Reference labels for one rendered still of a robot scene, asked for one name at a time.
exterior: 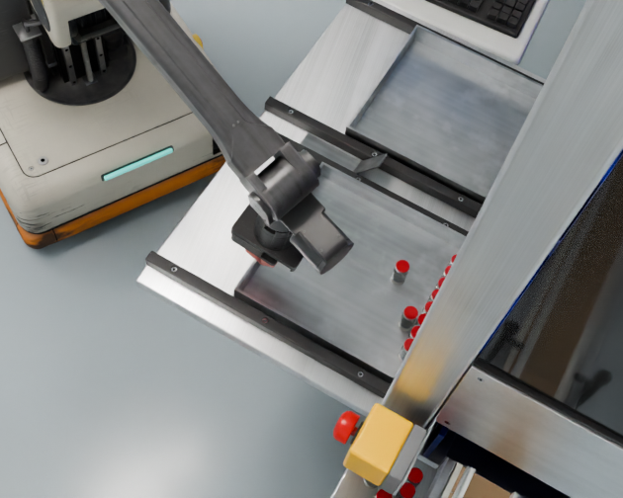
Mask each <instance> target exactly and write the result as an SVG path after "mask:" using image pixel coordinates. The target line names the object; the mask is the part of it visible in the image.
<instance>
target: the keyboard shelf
mask: <svg viewBox="0 0 623 498"><path fill-rule="evenodd" d="M381 1H383V2H386V3H388V4H390V5H392V6H394V7H396V8H398V9H400V10H402V11H404V12H406V13H408V14H410V15H412V16H414V17H416V18H418V19H420V20H422V21H424V22H426V23H428V24H430V25H432V26H435V27H437V28H439V29H441V30H443V31H445V32H447V33H449V34H451V35H453V36H455V37H457V38H459V39H462V40H464V41H466V42H469V43H471V44H473V45H475V46H477V47H479V48H481V49H483V50H486V51H488V52H490V53H492V54H494V55H496V56H498V57H500V58H502V59H504V60H506V61H508V62H510V63H513V64H515V65H518V64H519V63H520V60H521V58H522V56H523V54H524V52H525V50H526V48H527V46H528V45H529V43H530V41H531V39H532V37H533V35H534V33H535V30H536V28H537V26H538V24H539V22H540V20H541V18H542V16H543V14H544V12H545V10H546V8H547V6H548V4H549V1H550V0H536V1H535V3H534V5H533V7H532V9H531V11H530V13H529V15H528V17H527V19H526V21H525V23H524V25H523V27H522V29H521V31H520V33H519V35H518V37H517V38H516V39H515V38H513V37H510V36H508V35H506V34H503V33H501V32H499V31H496V30H494V29H491V28H489V27H487V26H484V25H482V24H480V23H477V22H475V21H473V20H470V19H468V18H465V17H463V16H461V15H458V14H456V13H454V12H451V11H449V10H446V9H444V8H442V7H439V6H437V5H435V4H432V3H430V2H427V1H425V0H381Z"/></svg>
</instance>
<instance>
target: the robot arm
mask: <svg viewBox="0 0 623 498"><path fill-rule="evenodd" d="M98 1H99V2H100V3H101V4H102V5H103V6H104V7H105V8H106V9H107V10H108V12H109V13H110V14H111V15H112V16H113V18H114V19H115V20H116V21H117V22H118V24H119V25H120V26H121V27H122V28H123V30H124V31H125V32H126V33H127V34H128V36H129V37H130V38H131V39H132V40H133V42H134V43H135V44H136V45H137V47H138V48H139V49H140V50H141V51H142V53H143V54H144V55H145V56H146V57H147V59H148V60H149V61H150V62H151V63H152V65H153V66H154V67H155V68H156V69H157V70H158V72H159V73H160V74H161V75H162V76H163V78H164V79H165V80H166V81H167V82H168V84H169V85H170V86H171V87H172V88H173V90H174V91H175V92H176V93H177V94H178V96H179V97H180V98H181V99H182V100H183V102H184V103H185V104H186V105H187V106H188V108H189V109H190V110H191V111H192V112H193V114H194V115H195V116H196V117H197V118H198V120H199V121H200V122H201V123H202V124H203V126H204V127H205V128H206V129H207V131H208V132H209V133H210V135H211V136H212V138H213V139H214V140H215V142H216V144H217V145H218V147H219V149H220V150H221V152H222V155H223V157H224V159H225V161H226V164H227V166H228V167H229V168H230V169H231V170H232V172H233V173H234V174H235V175H236V176H237V178H238V179H239V182H240V183H241V184H242V186H243V187H244V188H245V189H246V190H247V192H248V193H249V195H247V196H248V199H249V205H248V206H247V207H246V209H245V210H244V211H243V213H242V214H241V215H240V217H239V218H238V219H237V221H236V222H235V223H234V225H233V226H232V228H231V240H232V241H233V242H235V243H236V244H238V245H240V246H241V247H243V248H244V249H245V251H246V252H247V253H248V254H249V255H250V256H252V257H253V258H254V259H255V260H256V261H257V262H258V263H259V264H261V265H262V266H268V267H270V268H274V267H275V266H276V264H277V263H278V262H280V263H281V264H283V265H285V266H286V267H288V268H289V269H291V270H290V272H294V271H295V270H296V269H297V267H298V266H299V265H300V263H301V261H302V259H303V258H304V257H305V258H306V259H307V260H308V261H309V262H310V263H311V265H312V266H313V267H314V268H315V269H316V270H317V271H318V272H319V273H320V274H321V275H323V274H325V273H326V272H328V271H329V270H330V269H332V268H333V267H334V266H335V265H336V264H338V263H339V262H340V261H341V260H342V259H343V258H344V257H345V256H346V255H347V254H348V252H349V251H350V250H351V249H352V247H353V245H354V243H353V242H352V241H351V240H350V239H349V238H348V237H347V236H346V235H345V234H344V233H343V231H342V230H341V229H340V228H339V227H338V226H337V225H336V224H335V223H334V222H333V221H332V220H331V219H330V218H329V217H328V216H327V215H326V214H325V207H324V206H323V205H322V204H321V203H320V202H319V200H318V199H317V198H316V197H315V196H314V195H313V194H312V191H313V190H314V189H315V188H316V187H318V186H319V180H318V177H319V176H320V167H319V165H318V163H317V162H316V160H315V159H314V158H313V157H312V155H311V154H309V153H308V152H307V151H306V150H304V149H303V150H302V151H301V152H298V151H297V150H296V149H295V147H294V146H293V145H292V144H291V143H290V141H289V142H287V143H285V142H284V140H283V139H282V138H281V137H280V136H279V134H278V133H277V132H276V131H275V129H274V128H273V127H271V126H269V125H267V124H265V123H264V122H263V121H262V120H260V119H259V118H258V117H257V116H256V115H255V114H253V113H252V112H251V111H250V110H249V109H248V108H247V107H246V106H245V105H244V104H243V102H242V101H241V100H240V99H239V98H238V97H237V96H236V94H235V93H234V92H233V91H232V89H231V88H230V87H229V86H228V85H227V83H226V82H225V81H224V80H223V78H222V77H221V76H220V75H219V73H218V72H217V71H216V70H215V69H214V67H213V66H212V65H211V64H210V62H209V61H208V60H207V59H206V58H205V56H204V55H203V54H202V53H201V51H200V50H199V49H198V48H197V47H196V45H195V44H194V43H193V42H192V41H191V39H190V38H189V37H188V36H187V34H186V33H185V32H184V31H183V30H182V28H181V27H180V26H179V25H178V23H177V22H176V21H175V20H174V19H173V17H172V16H171V15H170V14H169V12H168V11H167V10H166V9H165V8H164V6H163V5H162V4H161V3H160V2H159V0H98ZM272 156H273V157H274V158H275V160H274V161H273V162H272V163H270V164H269V165H268V166H267V167H266V168H264V169H263V170H262V171H261V172H260V173H259V174H257V175H256V174H255V172H254V171H256V170H257V169H258V168H259V167H260V166H262V165H263V164H264V163H265V162H266V161H267V160H269V159H270V158H271V157H272Z"/></svg>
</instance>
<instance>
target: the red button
mask: <svg viewBox="0 0 623 498"><path fill-rule="evenodd" d="M359 419H360V416H359V415H357V414H356V413H354V412H352V411H346V412H344V413H343V414H342V415H341V416H340V418H339V419H338V421H337V423H336V425H335V427H334V429H333V437H334V439H335V440H336V441H338V442H340V443H342V444H343V445H345V444H346V442H347V441H348V439H349V437H350V435H351V436H353V437H354V435H355V433H356V431H357V429H358V428H357V427H355V426H356V424H357V423H358V421H359Z"/></svg>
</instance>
